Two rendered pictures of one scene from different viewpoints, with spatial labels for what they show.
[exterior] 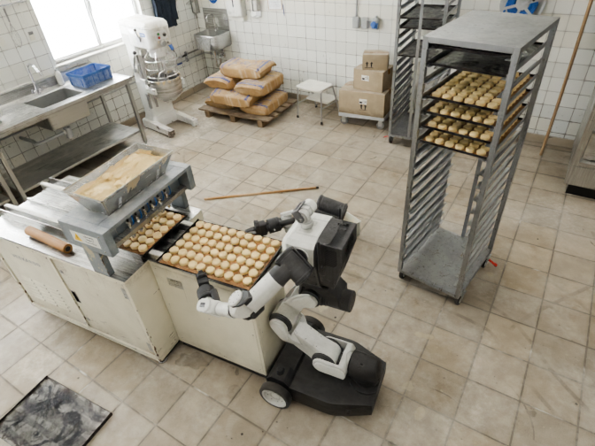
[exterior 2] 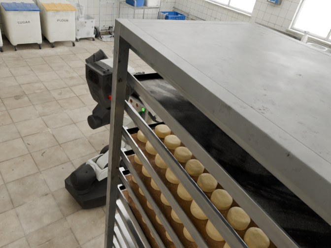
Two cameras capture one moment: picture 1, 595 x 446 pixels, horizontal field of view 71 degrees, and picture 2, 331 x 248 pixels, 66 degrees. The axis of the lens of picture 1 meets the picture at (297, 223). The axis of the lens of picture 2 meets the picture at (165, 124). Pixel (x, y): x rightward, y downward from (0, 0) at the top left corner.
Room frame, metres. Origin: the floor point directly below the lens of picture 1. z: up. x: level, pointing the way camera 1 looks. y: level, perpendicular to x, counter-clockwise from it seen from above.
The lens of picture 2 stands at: (2.21, -1.66, 1.98)
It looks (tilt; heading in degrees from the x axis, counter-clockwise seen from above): 34 degrees down; 100
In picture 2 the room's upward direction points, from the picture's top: 11 degrees clockwise
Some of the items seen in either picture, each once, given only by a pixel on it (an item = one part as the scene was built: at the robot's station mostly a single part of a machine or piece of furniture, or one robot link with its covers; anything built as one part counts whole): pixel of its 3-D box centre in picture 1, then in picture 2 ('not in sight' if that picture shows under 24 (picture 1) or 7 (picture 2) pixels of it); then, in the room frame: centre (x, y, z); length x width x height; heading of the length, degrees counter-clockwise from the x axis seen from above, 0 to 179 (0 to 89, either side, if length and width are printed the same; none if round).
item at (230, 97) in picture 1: (236, 95); not in sight; (5.69, 0.68, 0.32); 0.72 x 0.42 x 0.17; 59
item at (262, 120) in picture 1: (249, 107); not in sight; (5.87, 0.56, 0.06); 1.20 x 0.80 x 0.11; 57
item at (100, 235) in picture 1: (137, 213); not in sight; (2.05, 0.94, 1.01); 0.72 x 0.33 x 0.34; 151
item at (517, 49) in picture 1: (481, 198); (109, 230); (1.96, -1.08, 0.97); 0.03 x 0.03 x 1.70; 47
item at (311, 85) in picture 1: (318, 99); not in sight; (5.51, -0.42, 0.23); 0.45 x 0.45 x 0.46; 47
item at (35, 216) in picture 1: (113, 242); not in sight; (1.98, 1.11, 0.87); 2.01 x 0.03 x 0.07; 61
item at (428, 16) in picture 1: (428, 11); not in sight; (4.63, -1.52, 1.41); 0.60 x 0.40 x 0.01; 148
